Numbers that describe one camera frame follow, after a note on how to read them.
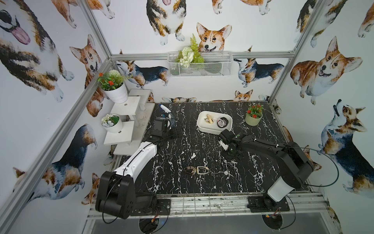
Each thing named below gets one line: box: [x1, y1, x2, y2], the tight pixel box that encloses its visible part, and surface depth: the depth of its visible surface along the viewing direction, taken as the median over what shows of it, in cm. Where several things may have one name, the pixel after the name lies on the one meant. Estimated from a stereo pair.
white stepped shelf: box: [103, 88, 155, 156], surface depth 91 cm
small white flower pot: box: [101, 113, 123, 134], surface depth 81 cm
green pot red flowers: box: [244, 103, 264, 127], surface depth 102 cm
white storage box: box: [196, 110, 233, 136], surface depth 109 cm
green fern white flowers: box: [175, 33, 206, 68], surface depth 82 cm
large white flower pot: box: [101, 81, 129, 104], surface depth 89 cm
